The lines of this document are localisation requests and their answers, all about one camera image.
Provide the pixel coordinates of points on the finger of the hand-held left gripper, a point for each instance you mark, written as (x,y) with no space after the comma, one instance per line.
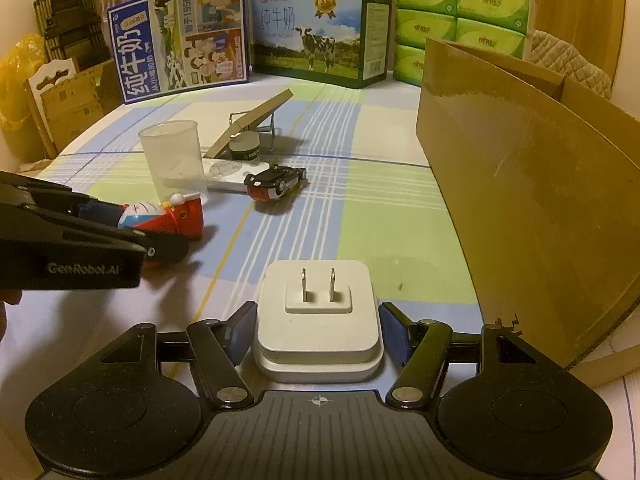
(55,199)
(165,251)

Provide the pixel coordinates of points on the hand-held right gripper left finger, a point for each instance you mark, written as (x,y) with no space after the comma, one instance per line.
(243,331)

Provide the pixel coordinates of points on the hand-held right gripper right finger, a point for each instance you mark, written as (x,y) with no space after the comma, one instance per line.
(394,335)

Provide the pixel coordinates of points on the blue red cartoon cat toy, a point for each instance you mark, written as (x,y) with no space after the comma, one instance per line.
(170,217)

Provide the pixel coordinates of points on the white power adapter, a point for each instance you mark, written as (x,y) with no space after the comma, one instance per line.
(317,330)

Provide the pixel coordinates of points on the clear plastic cup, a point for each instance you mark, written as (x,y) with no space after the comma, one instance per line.
(172,160)

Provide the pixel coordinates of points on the white remote control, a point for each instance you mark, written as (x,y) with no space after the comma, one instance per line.
(222,174)

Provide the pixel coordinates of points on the red black toy car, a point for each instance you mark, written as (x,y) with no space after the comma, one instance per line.
(274,182)

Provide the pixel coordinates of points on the small jar with white lid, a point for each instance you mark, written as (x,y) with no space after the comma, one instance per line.
(244,149)

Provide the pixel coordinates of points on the large brown cardboard box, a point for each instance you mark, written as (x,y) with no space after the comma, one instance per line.
(525,200)

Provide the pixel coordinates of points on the person's left hand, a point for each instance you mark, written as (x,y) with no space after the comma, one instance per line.
(10,300)

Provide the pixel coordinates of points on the flattened cardboard pieces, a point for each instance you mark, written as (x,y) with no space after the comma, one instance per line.
(70,105)

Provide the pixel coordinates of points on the yellow plastic bag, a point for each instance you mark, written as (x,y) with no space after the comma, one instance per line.
(15,95)

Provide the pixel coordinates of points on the plaid bed sheet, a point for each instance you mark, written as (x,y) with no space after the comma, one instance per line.
(380,195)

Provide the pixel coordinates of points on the black folded step ladder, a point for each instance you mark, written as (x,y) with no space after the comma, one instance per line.
(65,15)

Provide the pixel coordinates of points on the blue cartoon milk carton box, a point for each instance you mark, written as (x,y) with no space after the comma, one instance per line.
(175,40)

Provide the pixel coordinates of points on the cow picture milk carton box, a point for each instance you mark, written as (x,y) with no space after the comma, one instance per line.
(310,35)

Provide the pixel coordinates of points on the bundle of green tissue packs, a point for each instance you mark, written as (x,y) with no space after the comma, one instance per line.
(450,15)

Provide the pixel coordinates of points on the beige quilted cushion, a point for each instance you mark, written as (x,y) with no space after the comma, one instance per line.
(575,60)

